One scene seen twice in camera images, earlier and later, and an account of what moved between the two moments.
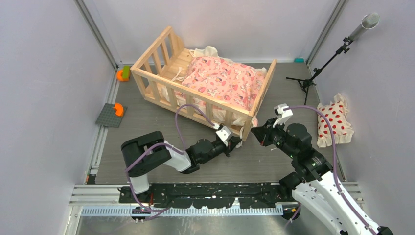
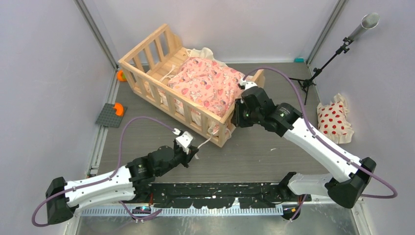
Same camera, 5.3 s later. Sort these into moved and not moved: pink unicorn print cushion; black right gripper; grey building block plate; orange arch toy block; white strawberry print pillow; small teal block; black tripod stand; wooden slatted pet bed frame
Moved: wooden slatted pet bed frame; pink unicorn print cushion; black right gripper
Not moved: black tripod stand; small teal block; white strawberry print pillow; grey building block plate; orange arch toy block
